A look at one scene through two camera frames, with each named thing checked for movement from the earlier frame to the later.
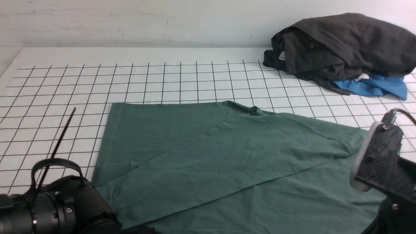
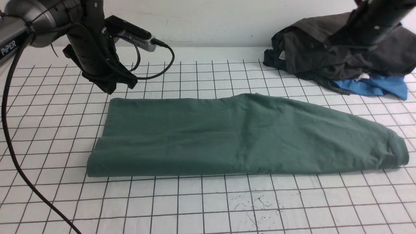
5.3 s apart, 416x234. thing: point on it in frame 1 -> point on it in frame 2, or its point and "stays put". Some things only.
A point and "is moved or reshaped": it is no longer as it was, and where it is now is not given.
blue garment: [376, 84] stays put
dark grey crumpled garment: [324, 50] stays put
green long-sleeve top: [226, 167] is moved or reshaped
